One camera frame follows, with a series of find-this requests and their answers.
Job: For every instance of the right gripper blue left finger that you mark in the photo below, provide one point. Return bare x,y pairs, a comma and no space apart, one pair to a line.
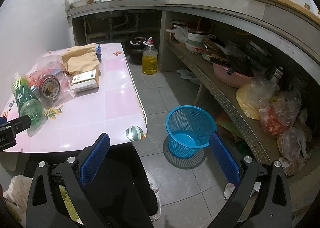
46,207

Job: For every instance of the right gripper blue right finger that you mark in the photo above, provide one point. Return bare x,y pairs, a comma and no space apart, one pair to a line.
272,206

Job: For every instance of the green plastic drink bottle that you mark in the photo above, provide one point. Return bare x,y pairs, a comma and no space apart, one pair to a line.
27,102

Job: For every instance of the red drink can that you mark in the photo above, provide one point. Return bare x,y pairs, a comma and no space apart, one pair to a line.
45,83

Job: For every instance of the clear zip plastic bag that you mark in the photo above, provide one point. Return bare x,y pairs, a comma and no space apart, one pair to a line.
55,62

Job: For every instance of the white yellow medicine box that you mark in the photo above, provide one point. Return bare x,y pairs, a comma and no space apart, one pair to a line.
85,81

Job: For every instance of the brown paper tissue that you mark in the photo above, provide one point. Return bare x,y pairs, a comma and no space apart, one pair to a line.
80,59

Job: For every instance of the blue plastic trash basket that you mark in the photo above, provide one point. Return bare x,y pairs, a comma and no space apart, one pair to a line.
189,128

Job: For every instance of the blue wrapper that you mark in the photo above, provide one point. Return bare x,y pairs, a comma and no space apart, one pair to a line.
98,52

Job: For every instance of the red contents plastic bag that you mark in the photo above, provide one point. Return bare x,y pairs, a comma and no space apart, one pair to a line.
279,113

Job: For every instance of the pink patterned tablecloth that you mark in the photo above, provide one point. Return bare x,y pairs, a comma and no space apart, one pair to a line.
112,108

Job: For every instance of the yellow plastic bag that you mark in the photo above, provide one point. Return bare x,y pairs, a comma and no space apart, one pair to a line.
252,96

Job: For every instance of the pink plastic basin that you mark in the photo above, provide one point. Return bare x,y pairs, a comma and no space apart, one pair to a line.
231,77

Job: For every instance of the ceramic basin on counter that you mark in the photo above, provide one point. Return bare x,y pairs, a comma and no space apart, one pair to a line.
81,3

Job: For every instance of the stack of plates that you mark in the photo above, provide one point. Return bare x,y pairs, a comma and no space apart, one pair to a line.
213,53

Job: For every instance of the dark clay jar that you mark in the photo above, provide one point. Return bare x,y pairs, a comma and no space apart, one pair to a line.
136,47

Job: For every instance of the cooking oil bottle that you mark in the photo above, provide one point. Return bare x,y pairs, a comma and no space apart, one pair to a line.
149,59

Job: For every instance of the stack of white bowls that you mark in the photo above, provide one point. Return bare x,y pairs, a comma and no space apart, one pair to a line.
195,40

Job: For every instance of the white plastic bag on shelf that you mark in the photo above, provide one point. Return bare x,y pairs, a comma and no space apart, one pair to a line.
180,33

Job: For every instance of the wooden cutting board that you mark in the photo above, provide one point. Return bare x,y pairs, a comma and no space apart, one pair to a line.
298,8

